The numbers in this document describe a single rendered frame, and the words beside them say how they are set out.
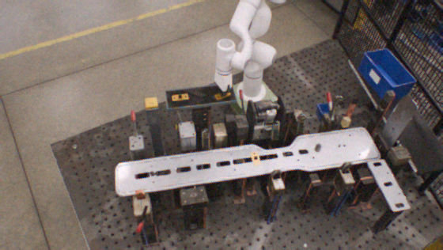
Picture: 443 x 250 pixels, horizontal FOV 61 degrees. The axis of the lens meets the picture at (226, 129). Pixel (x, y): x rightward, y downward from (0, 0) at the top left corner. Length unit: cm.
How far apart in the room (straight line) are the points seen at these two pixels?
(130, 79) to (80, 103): 52
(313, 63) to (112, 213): 182
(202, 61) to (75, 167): 201
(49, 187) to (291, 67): 207
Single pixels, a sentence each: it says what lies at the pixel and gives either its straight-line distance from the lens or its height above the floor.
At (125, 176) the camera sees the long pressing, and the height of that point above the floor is 100.
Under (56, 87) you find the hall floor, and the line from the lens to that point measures 392.
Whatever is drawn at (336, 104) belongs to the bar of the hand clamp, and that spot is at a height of 117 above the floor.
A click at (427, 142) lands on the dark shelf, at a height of 103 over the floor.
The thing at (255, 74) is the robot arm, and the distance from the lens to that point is 234.
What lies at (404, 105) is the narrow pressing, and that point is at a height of 127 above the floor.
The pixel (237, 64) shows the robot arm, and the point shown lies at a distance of 177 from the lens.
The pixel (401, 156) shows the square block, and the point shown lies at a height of 106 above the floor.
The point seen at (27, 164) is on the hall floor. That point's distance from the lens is 343.
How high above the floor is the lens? 262
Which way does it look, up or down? 51 degrees down
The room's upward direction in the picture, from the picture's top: 5 degrees clockwise
